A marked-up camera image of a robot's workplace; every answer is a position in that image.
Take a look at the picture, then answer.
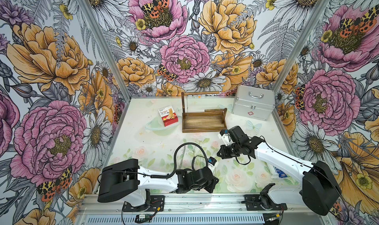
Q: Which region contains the wooden jewelry display stand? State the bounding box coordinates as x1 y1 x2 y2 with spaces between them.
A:
181 91 227 133

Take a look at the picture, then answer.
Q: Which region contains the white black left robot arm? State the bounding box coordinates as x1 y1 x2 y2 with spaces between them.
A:
97 143 219 210

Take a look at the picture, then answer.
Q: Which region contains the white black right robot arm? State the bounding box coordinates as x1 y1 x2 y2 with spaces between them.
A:
217 126 341 216

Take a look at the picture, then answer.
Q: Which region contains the silver metal first-aid case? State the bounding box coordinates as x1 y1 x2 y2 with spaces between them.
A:
232 85 275 121

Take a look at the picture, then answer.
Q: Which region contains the white blue tube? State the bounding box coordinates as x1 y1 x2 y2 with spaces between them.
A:
274 167 288 178

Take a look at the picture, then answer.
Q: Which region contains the red white small box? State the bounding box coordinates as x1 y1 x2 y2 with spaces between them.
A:
159 106 179 127

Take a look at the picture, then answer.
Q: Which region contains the small green circuit board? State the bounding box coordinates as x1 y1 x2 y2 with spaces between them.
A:
135 214 146 224

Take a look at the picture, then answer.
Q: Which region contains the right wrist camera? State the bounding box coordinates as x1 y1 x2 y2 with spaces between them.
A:
218 129 233 146

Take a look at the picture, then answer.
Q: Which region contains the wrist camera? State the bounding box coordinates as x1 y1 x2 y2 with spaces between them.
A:
218 129 233 146
207 157 218 168

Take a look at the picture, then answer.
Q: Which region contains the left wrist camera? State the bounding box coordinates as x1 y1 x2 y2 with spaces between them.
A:
207 157 218 168

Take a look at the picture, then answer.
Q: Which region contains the aluminium front rail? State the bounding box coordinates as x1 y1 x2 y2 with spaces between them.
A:
75 193 338 225

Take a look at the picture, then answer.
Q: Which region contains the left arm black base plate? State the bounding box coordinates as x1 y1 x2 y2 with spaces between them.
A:
122 195 165 212

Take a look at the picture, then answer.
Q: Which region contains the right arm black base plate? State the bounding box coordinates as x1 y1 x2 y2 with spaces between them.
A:
241 194 288 211

